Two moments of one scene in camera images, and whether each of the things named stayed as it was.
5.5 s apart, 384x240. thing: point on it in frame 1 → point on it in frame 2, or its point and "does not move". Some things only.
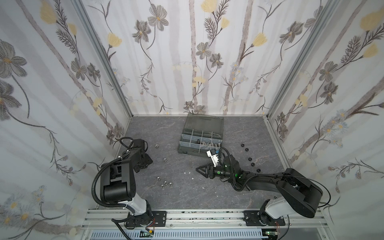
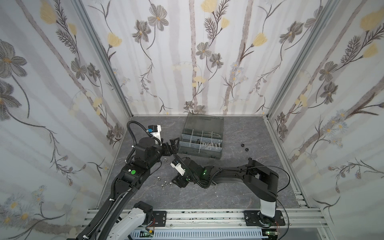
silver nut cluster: [171, 184] does not move
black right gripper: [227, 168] → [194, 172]
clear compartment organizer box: [201, 133] does not move
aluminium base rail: [103, 219] does not move
